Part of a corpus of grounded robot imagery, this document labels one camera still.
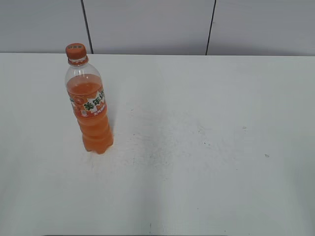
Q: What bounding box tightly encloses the orange soda plastic bottle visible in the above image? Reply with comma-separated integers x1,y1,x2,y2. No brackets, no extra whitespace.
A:
65,56,113,154

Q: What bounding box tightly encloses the orange bottle cap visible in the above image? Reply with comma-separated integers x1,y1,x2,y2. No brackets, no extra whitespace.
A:
65,43,87,60

